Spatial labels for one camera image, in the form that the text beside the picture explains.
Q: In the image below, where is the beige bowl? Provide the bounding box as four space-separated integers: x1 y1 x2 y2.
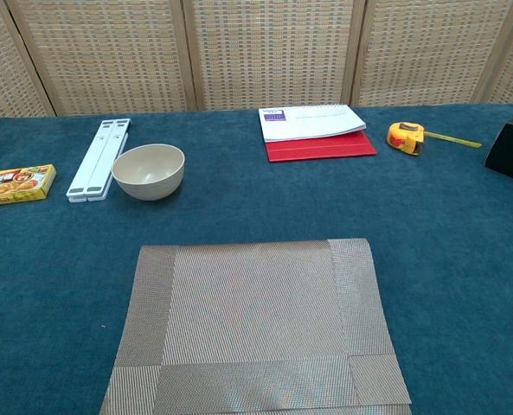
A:
111 144 186 202

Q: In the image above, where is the yellow curry box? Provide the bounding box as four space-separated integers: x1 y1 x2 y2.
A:
0 163 58 208

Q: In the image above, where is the gray woven placemat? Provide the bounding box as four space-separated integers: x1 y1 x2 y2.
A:
99 237 414 415

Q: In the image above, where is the blue tablecloth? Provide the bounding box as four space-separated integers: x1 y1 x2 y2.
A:
0 102 513 415

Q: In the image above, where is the white folding stand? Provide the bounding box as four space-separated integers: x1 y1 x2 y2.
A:
65 118 132 203

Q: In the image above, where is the white desk calendar red base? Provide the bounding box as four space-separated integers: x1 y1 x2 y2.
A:
258 104 378 163

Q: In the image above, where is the yellow tape measure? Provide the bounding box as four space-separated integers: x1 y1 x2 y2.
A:
386 122 484 156

